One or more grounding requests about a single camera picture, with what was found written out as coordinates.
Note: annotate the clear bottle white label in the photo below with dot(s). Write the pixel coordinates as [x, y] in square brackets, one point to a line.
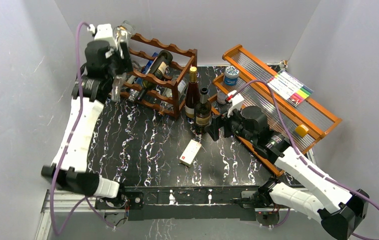
[182, 86]

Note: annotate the dark bottle cream label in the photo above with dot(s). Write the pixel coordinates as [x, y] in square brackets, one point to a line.
[157, 69]

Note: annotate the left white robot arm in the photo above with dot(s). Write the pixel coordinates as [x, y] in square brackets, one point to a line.
[94, 82]

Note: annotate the small grey capped jar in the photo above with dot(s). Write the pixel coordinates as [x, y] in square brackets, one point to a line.
[221, 98]

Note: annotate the orange tiered display shelf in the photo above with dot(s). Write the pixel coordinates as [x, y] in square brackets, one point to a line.
[317, 118]

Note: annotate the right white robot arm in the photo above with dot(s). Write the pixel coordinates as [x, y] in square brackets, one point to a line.
[337, 210]

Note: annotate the blue lidded jar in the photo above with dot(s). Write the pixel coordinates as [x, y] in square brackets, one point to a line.
[231, 75]

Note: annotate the clear glass bottle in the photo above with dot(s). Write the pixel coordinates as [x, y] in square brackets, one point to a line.
[123, 32]

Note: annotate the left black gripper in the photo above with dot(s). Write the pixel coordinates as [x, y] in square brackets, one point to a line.
[124, 64]

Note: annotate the dark red wine bottle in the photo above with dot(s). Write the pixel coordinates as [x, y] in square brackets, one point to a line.
[192, 96]

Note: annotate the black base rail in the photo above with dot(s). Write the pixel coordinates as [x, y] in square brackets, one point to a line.
[194, 202]

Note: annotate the green wine bottle brown label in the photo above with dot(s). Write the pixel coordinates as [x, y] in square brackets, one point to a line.
[203, 111]

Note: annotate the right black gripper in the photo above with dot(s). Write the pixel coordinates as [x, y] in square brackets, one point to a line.
[218, 122]

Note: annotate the blue patterned bottle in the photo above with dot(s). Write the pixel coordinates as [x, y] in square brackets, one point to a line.
[145, 69]

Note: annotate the brown wooden wine rack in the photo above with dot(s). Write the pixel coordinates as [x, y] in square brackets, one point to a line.
[166, 80]

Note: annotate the aluminium frame rail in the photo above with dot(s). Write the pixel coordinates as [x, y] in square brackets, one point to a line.
[64, 202]

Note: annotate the pack of coloured markers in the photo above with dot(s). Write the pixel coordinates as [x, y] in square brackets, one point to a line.
[289, 88]

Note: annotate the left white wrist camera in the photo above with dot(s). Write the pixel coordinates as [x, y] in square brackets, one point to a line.
[103, 32]

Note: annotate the white rectangular box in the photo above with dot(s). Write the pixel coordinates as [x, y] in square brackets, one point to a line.
[190, 152]

